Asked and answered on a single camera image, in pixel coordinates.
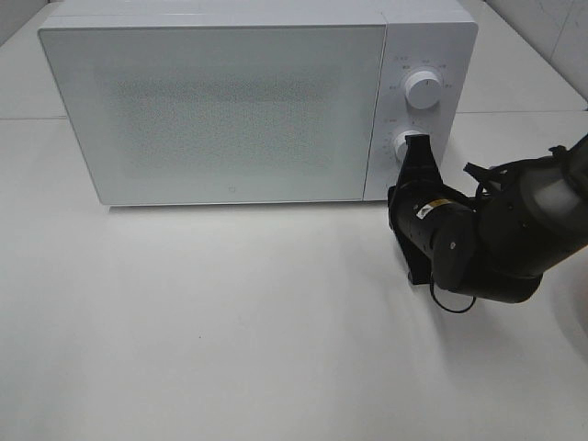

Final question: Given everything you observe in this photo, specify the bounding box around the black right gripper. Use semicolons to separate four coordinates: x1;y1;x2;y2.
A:
389;134;473;286

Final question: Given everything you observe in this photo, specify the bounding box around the white timer knob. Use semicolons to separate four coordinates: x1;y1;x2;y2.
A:
392;130;414;163

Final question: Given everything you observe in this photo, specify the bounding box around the white microwave door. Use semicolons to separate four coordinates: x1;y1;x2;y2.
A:
40;26;385;206

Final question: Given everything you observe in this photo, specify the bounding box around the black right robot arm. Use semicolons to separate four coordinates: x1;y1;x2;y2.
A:
388;135;587;303

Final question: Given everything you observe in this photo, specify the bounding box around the upper white power knob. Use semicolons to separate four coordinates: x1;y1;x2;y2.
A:
403;69;442;109

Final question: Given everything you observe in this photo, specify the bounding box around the white microwave oven body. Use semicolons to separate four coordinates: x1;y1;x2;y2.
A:
38;1;478;205

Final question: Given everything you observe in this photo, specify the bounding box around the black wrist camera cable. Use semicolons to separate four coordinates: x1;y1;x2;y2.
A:
429;275;478;316

